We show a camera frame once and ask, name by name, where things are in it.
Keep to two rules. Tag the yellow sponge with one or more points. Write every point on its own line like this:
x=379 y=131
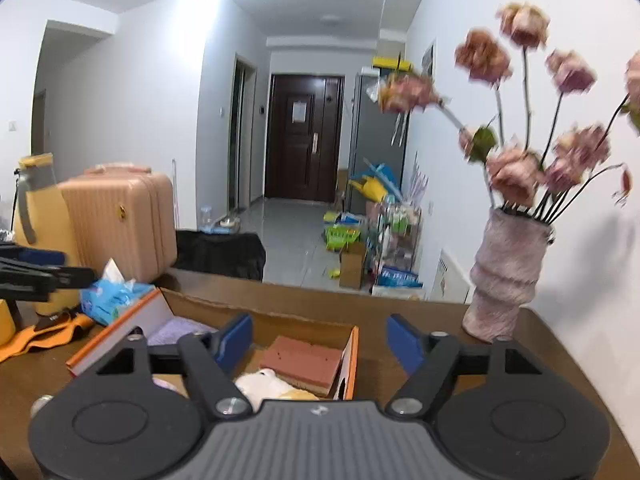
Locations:
x=300 y=395

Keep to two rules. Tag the bunch of dried pink roses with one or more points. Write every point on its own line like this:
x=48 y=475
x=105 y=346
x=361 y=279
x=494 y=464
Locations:
x=515 y=175

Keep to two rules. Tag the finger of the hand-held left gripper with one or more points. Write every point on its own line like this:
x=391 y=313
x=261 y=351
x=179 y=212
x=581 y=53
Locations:
x=65 y=277
x=45 y=257

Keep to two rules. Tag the yellow blue toy pile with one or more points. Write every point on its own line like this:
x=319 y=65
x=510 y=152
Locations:
x=372 y=185

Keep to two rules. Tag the clear glass jar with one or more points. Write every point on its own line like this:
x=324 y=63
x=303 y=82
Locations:
x=206 y=217

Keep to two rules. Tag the white flat panel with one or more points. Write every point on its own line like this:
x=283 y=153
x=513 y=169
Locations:
x=450 y=277

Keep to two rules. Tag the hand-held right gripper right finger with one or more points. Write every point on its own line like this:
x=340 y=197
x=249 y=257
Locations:
x=402 y=342

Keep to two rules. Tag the yellow thermos jug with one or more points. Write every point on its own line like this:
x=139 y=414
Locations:
x=45 y=220

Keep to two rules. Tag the dark wooden entrance door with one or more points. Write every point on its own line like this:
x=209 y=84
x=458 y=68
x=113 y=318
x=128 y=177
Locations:
x=300 y=150

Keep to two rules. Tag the light blue tissue pack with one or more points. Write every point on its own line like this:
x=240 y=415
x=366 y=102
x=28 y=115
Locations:
x=112 y=300

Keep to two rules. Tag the yellow box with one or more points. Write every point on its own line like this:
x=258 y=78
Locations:
x=390 y=61

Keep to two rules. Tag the blue white package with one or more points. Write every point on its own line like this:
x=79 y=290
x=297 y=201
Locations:
x=397 y=277

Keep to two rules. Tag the black fabric seat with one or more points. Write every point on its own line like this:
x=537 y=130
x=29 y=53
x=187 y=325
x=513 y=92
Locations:
x=220 y=255

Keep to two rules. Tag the white plush toy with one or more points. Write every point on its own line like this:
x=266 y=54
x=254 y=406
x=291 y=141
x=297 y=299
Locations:
x=260 y=385

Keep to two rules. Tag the pink ribbed suitcase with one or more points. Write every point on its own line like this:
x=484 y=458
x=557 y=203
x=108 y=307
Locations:
x=120 y=220

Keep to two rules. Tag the metal bowl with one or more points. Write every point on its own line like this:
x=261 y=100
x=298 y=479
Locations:
x=228 y=221

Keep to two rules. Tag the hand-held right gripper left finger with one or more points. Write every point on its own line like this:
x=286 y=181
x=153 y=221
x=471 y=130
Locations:
x=235 y=342

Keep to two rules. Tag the red cardboard box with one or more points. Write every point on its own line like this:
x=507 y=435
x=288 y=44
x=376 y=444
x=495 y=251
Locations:
x=280 y=317

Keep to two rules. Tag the side room door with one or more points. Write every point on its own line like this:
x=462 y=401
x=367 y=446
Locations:
x=242 y=135

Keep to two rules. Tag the pale purple sticks bundle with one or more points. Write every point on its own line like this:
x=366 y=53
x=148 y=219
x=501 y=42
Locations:
x=417 y=185

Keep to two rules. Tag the pink textured vase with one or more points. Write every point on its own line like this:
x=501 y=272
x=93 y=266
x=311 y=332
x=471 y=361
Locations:
x=505 y=270

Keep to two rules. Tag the pink scrub sponge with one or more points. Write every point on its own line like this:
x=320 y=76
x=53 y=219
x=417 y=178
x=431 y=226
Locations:
x=300 y=360

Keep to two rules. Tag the purple towel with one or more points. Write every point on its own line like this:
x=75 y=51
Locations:
x=172 y=332

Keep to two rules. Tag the green plastic basket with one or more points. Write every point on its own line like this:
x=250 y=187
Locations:
x=342 y=237

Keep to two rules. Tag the clear plastic bag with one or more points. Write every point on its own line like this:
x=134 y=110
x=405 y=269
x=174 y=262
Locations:
x=374 y=92

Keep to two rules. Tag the small cardboard box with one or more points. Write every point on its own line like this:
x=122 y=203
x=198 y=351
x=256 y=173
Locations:
x=352 y=267

